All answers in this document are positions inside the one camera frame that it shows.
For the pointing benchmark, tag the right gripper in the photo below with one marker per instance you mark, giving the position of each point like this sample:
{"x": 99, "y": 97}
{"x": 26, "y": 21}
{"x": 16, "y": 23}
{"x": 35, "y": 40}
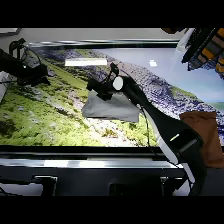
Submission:
{"x": 101, "y": 88}

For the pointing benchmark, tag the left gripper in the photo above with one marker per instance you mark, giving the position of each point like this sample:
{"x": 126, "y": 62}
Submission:
{"x": 33, "y": 75}

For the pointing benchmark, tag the grey garment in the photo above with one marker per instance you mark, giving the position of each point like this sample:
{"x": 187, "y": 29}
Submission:
{"x": 113, "y": 108}

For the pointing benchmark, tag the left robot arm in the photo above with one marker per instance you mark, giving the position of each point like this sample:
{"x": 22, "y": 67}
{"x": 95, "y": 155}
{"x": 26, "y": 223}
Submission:
{"x": 8, "y": 61}

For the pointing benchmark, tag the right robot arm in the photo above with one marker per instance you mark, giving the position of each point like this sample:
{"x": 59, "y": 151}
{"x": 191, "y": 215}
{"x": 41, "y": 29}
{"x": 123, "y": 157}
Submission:
{"x": 173, "y": 133}

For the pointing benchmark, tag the brown garment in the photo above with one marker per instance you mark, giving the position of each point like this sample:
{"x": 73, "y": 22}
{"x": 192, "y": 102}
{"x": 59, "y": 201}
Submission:
{"x": 205, "y": 136}

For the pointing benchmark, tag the checked shirt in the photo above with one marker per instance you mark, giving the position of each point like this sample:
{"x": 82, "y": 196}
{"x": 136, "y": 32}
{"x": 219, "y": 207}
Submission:
{"x": 210, "y": 50}

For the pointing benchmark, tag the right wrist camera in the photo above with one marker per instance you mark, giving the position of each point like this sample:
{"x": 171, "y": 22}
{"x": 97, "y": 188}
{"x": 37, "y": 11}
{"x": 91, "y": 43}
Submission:
{"x": 114, "y": 69}

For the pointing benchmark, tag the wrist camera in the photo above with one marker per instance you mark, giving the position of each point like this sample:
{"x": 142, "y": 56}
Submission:
{"x": 14, "y": 44}
{"x": 114, "y": 69}

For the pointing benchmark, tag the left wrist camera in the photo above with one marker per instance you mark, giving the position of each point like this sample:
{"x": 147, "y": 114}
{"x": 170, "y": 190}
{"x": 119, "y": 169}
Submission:
{"x": 14, "y": 44}

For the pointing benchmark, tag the silver frame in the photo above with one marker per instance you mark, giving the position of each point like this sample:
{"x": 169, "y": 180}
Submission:
{"x": 100, "y": 163}

